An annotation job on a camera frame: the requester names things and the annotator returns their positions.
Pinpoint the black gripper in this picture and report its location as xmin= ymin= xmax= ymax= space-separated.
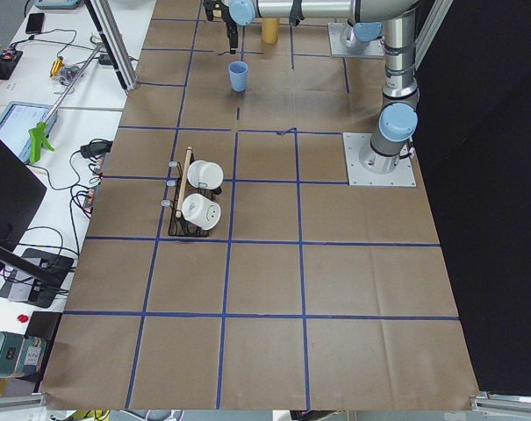
xmin=203 ymin=0 xmax=239 ymax=54

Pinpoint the light blue plastic cup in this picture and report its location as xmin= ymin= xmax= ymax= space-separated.
xmin=228 ymin=61 xmax=249 ymax=92

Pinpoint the bamboo cylinder holder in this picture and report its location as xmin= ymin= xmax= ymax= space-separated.
xmin=262 ymin=18 xmax=280 ymax=45

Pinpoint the metal rod stand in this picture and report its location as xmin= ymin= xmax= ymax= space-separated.
xmin=36 ymin=43 xmax=104 ymax=128

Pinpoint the white plain mug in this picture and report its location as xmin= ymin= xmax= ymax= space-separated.
xmin=187 ymin=160 xmax=224 ymax=189

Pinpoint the black power adapter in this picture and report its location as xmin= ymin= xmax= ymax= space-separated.
xmin=80 ymin=139 xmax=113 ymax=158

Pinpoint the white smiley mug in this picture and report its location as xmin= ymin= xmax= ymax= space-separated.
xmin=182 ymin=193 xmax=221 ymax=230

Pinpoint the black smartphone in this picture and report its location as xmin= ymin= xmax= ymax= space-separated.
xmin=25 ymin=12 xmax=45 ymax=35

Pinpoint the green clamp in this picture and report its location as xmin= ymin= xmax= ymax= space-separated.
xmin=28 ymin=122 xmax=54 ymax=164

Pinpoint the blue framed tablet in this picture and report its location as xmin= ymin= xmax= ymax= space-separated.
xmin=0 ymin=101 xmax=57 ymax=164

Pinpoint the black monitor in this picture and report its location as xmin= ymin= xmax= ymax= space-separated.
xmin=0 ymin=140 xmax=47 ymax=252

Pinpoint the green power supply box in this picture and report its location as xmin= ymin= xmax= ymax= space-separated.
xmin=0 ymin=332 xmax=47 ymax=378

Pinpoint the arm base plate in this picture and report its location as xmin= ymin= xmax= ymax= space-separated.
xmin=327 ymin=22 xmax=384 ymax=59
xmin=342 ymin=132 xmax=416 ymax=188

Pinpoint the aluminium frame post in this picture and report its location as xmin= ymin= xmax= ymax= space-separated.
xmin=83 ymin=0 xmax=137 ymax=93

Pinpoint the yellow handled tool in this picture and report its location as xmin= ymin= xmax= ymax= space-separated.
xmin=49 ymin=55 xmax=64 ymax=78

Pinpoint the black wire mug rack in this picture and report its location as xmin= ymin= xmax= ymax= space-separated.
xmin=161 ymin=146 xmax=224 ymax=238

